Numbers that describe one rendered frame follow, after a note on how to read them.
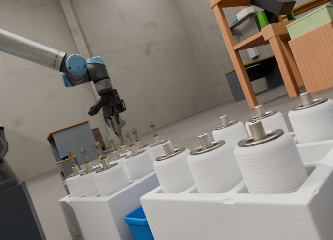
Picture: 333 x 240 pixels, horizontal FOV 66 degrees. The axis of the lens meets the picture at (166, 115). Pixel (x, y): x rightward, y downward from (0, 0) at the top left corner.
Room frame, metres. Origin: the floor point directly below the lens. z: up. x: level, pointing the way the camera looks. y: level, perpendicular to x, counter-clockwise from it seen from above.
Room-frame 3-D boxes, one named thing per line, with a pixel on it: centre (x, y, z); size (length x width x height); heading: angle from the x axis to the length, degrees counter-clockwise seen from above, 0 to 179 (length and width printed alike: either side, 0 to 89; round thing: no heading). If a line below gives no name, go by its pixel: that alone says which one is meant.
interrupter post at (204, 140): (0.51, -0.05, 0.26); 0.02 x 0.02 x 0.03
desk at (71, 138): (5.91, 2.30, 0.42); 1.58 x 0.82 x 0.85; 29
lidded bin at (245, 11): (7.88, -3.39, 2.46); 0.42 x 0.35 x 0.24; 28
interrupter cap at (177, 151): (0.60, 0.02, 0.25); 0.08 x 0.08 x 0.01
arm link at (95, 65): (1.15, 0.22, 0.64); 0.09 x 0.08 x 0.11; 112
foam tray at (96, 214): (0.98, 0.23, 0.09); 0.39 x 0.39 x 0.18; 44
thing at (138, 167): (0.89, 0.15, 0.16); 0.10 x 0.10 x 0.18
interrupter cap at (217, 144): (0.51, -0.05, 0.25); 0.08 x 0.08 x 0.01
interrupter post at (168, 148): (0.60, 0.02, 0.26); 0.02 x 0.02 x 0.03
